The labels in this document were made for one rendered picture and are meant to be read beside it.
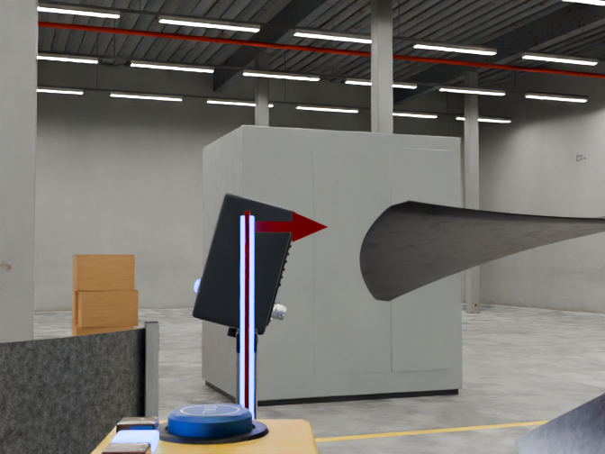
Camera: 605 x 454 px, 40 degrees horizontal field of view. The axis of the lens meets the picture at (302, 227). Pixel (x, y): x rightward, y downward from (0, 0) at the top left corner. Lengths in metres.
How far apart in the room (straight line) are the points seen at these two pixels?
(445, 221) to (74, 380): 1.88
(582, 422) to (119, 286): 7.97
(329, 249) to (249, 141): 1.10
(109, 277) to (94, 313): 0.38
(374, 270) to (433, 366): 6.63
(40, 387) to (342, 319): 4.82
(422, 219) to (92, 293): 7.99
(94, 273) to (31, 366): 6.25
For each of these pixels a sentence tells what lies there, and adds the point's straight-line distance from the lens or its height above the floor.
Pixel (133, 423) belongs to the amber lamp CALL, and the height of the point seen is 1.08.
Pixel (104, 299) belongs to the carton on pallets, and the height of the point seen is 0.78.
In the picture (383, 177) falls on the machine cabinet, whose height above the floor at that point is 1.87.
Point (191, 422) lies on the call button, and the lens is 0.39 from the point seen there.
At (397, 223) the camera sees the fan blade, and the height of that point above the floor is 1.18.
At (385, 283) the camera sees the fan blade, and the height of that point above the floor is 1.13.
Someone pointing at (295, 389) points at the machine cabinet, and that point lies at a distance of 6.84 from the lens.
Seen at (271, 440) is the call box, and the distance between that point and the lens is 0.39.
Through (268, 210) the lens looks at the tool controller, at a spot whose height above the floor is 1.23.
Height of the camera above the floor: 1.15
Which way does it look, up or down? 2 degrees up
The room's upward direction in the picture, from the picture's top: straight up
